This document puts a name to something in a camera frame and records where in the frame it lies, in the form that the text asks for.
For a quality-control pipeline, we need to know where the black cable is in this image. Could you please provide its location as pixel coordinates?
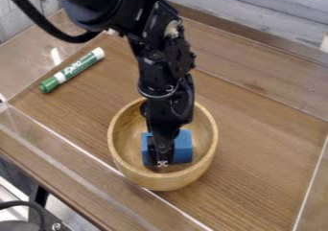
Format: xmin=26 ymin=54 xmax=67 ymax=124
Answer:
xmin=0 ymin=0 xmax=104 ymax=45

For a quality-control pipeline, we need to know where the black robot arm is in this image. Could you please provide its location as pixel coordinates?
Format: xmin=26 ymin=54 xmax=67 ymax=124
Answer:
xmin=60 ymin=0 xmax=195 ymax=168

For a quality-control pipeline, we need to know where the green Expo marker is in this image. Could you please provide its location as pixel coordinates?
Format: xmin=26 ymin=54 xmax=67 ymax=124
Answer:
xmin=40 ymin=47 xmax=104 ymax=93

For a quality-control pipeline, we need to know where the brown wooden bowl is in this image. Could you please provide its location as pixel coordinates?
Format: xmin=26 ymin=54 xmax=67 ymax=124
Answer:
xmin=107 ymin=99 xmax=218 ymax=192

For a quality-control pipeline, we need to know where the blue foam block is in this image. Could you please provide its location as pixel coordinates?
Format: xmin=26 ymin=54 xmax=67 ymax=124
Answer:
xmin=140 ymin=129 xmax=194 ymax=166

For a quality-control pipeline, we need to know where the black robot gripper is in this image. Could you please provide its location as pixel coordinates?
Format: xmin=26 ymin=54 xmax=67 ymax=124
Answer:
xmin=136 ymin=47 xmax=194 ymax=168

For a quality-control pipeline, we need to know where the clear acrylic tray wall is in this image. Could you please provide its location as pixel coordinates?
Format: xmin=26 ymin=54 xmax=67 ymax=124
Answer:
xmin=0 ymin=4 xmax=328 ymax=231

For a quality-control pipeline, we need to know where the black table leg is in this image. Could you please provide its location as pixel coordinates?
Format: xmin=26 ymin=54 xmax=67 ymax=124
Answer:
xmin=34 ymin=185 xmax=48 ymax=207

